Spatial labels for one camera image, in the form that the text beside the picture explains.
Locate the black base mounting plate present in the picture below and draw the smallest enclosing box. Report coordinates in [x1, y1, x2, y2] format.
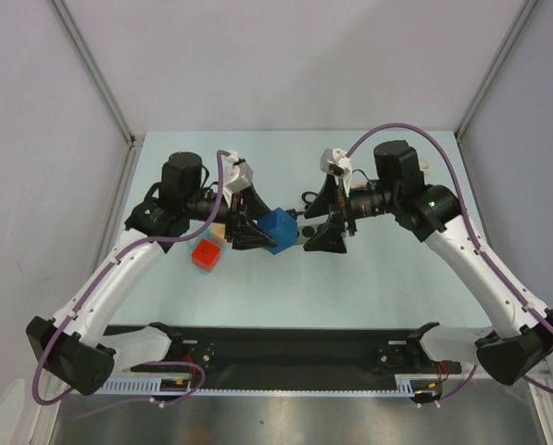
[104, 325, 485, 393]

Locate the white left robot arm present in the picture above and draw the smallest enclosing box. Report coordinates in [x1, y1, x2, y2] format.
[26, 150, 275, 406]

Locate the teal triangular power strip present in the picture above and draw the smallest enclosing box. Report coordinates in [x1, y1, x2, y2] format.
[187, 238, 221, 278]

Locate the black power strip cord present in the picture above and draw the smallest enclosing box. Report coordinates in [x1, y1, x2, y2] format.
[289, 190, 319, 217]

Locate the blue cube socket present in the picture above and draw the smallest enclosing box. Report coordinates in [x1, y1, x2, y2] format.
[258, 208, 298, 255]

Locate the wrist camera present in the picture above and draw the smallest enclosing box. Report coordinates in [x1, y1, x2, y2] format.
[221, 151, 254, 207]
[320, 148, 353, 197]

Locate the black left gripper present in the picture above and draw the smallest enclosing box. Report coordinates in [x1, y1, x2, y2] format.
[183, 183, 279, 250]

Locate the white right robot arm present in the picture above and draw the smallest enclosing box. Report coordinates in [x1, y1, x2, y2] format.
[303, 140, 553, 386]

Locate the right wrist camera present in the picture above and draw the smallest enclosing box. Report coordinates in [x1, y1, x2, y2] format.
[320, 148, 353, 197]

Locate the beige cube socket adapter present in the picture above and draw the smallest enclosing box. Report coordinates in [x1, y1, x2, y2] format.
[209, 223, 228, 246]

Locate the red cube socket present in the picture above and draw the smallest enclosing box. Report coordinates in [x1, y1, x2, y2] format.
[191, 238, 222, 273]

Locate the aluminium frame rail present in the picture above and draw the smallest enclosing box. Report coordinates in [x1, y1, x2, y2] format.
[46, 133, 145, 375]

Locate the green power strip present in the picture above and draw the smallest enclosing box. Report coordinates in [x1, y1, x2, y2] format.
[295, 222, 324, 246]

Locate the white slotted cable duct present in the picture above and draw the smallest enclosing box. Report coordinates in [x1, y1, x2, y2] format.
[95, 377, 440, 399]

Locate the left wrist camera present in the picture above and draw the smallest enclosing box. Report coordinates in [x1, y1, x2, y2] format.
[221, 151, 254, 207]

